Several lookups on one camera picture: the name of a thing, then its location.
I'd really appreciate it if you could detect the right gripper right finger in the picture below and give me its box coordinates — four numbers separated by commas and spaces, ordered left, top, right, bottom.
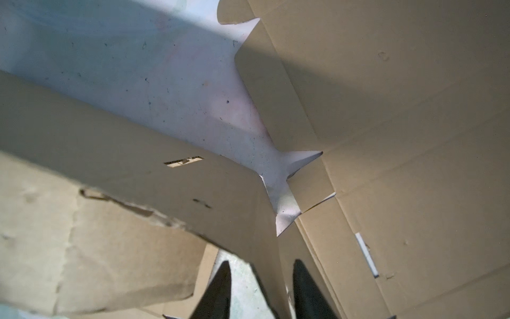
293, 259, 337, 319

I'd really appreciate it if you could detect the cardboard box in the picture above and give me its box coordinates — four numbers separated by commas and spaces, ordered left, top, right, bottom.
1, 73, 290, 318
217, 1, 509, 318

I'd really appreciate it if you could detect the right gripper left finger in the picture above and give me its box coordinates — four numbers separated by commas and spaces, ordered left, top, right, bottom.
190, 261, 232, 319

